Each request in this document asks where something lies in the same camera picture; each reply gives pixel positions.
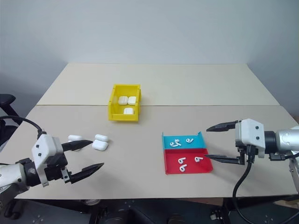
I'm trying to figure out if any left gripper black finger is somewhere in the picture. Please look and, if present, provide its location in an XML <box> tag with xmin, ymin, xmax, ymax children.
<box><xmin>70</xmin><ymin>162</ymin><xmax>105</xmax><ymax>184</ymax></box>
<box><xmin>61</xmin><ymin>140</ymin><xmax>93</xmax><ymax>153</ymax></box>

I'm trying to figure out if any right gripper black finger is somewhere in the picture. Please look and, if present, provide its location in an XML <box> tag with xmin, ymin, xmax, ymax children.
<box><xmin>204</xmin><ymin>154</ymin><xmax>241</xmax><ymax>165</ymax></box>
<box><xmin>206</xmin><ymin>120</ymin><xmax>242</xmax><ymax>133</ymax></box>

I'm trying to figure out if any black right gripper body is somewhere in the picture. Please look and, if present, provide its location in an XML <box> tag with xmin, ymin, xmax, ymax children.
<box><xmin>235</xmin><ymin>144</ymin><xmax>253</xmax><ymax>166</ymax></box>

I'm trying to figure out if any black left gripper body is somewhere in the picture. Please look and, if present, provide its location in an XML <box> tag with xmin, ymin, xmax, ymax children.
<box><xmin>44</xmin><ymin>144</ymin><xmax>72</xmax><ymax>184</ymax></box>

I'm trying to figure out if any white open charging case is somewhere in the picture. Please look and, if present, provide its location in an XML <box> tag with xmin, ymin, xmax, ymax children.
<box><xmin>67</xmin><ymin>134</ymin><xmax>84</xmax><ymax>152</ymax></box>
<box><xmin>92</xmin><ymin>133</ymin><xmax>109</xmax><ymax>152</ymax></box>

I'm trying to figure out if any yellow plastic bin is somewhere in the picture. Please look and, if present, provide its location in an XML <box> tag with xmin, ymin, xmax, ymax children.
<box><xmin>107</xmin><ymin>84</ymin><xmax>144</xmax><ymax>123</ymax></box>

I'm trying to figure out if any blue plastic tray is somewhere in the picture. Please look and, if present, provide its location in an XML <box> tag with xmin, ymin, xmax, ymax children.
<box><xmin>161</xmin><ymin>131</ymin><xmax>207</xmax><ymax>150</ymax></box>

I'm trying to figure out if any red plastic tray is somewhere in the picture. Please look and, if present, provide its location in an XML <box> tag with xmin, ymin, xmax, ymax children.
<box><xmin>162</xmin><ymin>147</ymin><xmax>214</xmax><ymax>175</ymax></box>

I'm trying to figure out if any silver metal stand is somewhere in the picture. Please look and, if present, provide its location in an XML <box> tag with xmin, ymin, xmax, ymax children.
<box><xmin>288</xmin><ymin>151</ymin><xmax>299</xmax><ymax>202</ymax></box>

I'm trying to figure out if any black office chair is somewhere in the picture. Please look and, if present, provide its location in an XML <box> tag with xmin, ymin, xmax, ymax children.
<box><xmin>0</xmin><ymin>93</ymin><xmax>20</xmax><ymax>152</ymax></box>

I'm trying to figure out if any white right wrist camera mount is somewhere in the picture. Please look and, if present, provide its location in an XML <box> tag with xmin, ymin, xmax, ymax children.
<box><xmin>234</xmin><ymin>119</ymin><xmax>266</xmax><ymax>158</ymax></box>

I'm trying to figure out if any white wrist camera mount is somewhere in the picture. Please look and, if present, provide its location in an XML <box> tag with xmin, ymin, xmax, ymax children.
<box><xmin>31</xmin><ymin>133</ymin><xmax>63</xmax><ymax>188</ymax></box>
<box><xmin>234</xmin><ymin>119</ymin><xmax>266</xmax><ymax>158</ymax></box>

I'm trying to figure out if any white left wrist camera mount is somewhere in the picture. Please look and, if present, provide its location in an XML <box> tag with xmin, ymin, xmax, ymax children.
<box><xmin>31</xmin><ymin>133</ymin><xmax>63</xmax><ymax>188</ymax></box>

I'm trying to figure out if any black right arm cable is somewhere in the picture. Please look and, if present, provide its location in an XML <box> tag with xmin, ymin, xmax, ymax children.
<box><xmin>232</xmin><ymin>144</ymin><xmax>256</xmax><ymax>224</ymax></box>

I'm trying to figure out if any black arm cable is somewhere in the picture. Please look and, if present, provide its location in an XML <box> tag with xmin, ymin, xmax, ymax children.
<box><xmin>232</xmin><ymin>144</ymin><xmax>256</xmax><ymax>224</ymax></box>
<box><xmin>0</xmin><ymin>116</ymin><xmax>46</xmax><ymax>136</ymax></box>

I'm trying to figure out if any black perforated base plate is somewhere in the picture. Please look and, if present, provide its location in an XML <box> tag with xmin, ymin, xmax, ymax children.
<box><xmin>13</xmin><ymin>199</ymin><xmax>95</xmax><ymax>224</ymax></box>
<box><xmin>228</xmin><ymin>197</ymin><xmax>299</xmax><ymax>224</ymax></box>

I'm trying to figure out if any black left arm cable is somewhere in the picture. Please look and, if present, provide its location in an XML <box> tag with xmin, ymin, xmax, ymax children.
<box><xmin>0</xmin><ymin>116</ymin><xmax>46</xmax><ymax>136</ymax></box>

